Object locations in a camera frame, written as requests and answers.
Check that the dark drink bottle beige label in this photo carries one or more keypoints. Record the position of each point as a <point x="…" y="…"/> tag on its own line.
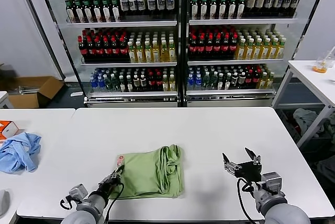
<point x="259" y="4"/>
<point x="250" y="4"/>

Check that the grey clothes pile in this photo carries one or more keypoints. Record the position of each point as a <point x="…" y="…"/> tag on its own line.
<point x="306" y="119"/>

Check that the open cardboard box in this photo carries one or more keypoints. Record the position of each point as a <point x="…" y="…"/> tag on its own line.
<point x="44" y="93"/>

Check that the small white flat object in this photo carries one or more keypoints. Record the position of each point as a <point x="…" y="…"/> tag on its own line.
<point x="76" y="94"/>

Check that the small bottle white green label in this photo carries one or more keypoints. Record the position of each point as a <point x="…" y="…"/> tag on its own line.
<point x="221" y="82"/>
<point x="129" y="84"/>
<point x="122" y="84"/>
<point x="228" y="82"/>

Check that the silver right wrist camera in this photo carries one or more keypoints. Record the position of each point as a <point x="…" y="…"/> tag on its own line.
<point x="271" y="182"/>

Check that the small green water bottle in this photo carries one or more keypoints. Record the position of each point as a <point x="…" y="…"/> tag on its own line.
<point x="107" y="84"/>
<point x="214" y="82"/>
<point x="114" y="83"/>
<point x="206" y="82"/>

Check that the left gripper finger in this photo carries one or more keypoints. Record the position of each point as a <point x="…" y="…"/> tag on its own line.
<point x="117" y="173"/>
<point x="121" y="173"/>

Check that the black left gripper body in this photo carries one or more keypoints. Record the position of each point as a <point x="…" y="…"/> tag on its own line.
<point x="110" y="186"/>

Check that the orange and white box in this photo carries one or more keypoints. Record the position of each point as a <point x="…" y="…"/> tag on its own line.
<point x="8" y="127"/>

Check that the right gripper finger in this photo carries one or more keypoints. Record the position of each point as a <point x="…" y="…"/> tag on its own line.
<point x="230" y="167"/>
<point x="255" y="157"/>

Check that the dark green cloth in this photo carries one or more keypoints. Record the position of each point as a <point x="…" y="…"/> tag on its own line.
<point x="330" y="124"/>

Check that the beverage display cooler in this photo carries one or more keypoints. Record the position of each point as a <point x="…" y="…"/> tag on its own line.
<point x="230" y="100"/>
<point x="131" y="100"/>

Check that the grey rounded object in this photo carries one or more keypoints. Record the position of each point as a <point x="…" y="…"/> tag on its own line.
<point x="4" y="201"/>

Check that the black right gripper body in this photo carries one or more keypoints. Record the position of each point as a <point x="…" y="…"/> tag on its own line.
<point x="248" y="171"/>

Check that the metal rods bundle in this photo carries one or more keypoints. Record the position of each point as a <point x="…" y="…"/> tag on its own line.
<point x="26" y="89"/>

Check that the dark cloth pile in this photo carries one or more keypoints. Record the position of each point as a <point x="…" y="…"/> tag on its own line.
<point x="327" y="169"/>

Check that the small dark tea bottle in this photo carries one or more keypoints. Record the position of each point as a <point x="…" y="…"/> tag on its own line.
<point x="143" y="84"/>
<point x="136" y="84"/>
<point x="234" y="82"/>
<point x="242" y="82"/>

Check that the dark tea bottle green cap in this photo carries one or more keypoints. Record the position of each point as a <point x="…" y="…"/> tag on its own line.
<point x="114" y="11"/>
<point x="95" y="12"/>
<point x="203" y="8"/>
<point x="222" y="8"/>
<point x="86" y="12"/>
<point x="213" y="8"/>
<point x="232" y="7"/>
<point x="77" y="12"/>
<point x="68" y="12"/>
<point x="241" y="6"/>
<point x="105" y="12"/>
<point x="194" y="8"/>

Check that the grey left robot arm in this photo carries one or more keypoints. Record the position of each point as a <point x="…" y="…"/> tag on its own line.
<point x="86" y="209"/>

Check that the light green t-shirt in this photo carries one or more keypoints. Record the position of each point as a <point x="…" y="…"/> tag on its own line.
<point x="146" y="171"/>

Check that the glass beaker orange liquid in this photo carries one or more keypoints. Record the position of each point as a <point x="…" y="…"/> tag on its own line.
<point x="319" y="68"/>

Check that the white low stool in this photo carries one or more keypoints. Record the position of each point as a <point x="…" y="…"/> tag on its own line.
<point x="4" y="99"/>

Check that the crumpled light blue cloth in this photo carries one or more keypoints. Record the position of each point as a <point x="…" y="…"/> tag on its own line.
<point x="18" y="153"/>

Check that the white stirring stick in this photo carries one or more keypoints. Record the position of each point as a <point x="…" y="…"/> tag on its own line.
<point x="329" y="55"/>

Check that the dark drink bottle navy label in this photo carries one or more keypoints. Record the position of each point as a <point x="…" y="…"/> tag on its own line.
<point x="170" y="1"/>
<point x="278" y="3"/>
<point x="141" y="3"/>
<point x="296" y="2"/>
<point x="161" y="2"/>
<point x="124" y="4"/>
<point x="288" y="3"/>
<point x="151" y="2"/>
<point x="133" y="3"/>
<point x="269" y="3"/>

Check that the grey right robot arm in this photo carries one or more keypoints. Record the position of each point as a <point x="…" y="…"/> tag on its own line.
<point x="277" y="208"/>

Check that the small yellow tea bottle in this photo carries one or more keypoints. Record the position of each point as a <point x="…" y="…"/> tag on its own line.
<point x="263" y="81"/>
<point x="172" y="83"/>
<point x="270" y="81"/>
<point x="165" y="84"/>

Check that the white side table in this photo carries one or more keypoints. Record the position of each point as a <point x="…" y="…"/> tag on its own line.
<point x="308" y="77"/>

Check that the small blue water bottle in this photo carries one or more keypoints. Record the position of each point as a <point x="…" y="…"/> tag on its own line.
<point x="93" y="84"/>
<point x="101" y="84"/>
<point x="198" y="83"/>
<point x="190" y="83"/>

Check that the small red cap cola bottle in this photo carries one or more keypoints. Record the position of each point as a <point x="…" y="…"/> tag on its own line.
<point x="151" y="82"/>
<point x="249" y="80"/>
<point x="158" y="82"/>
<point x="256" y="80"/>

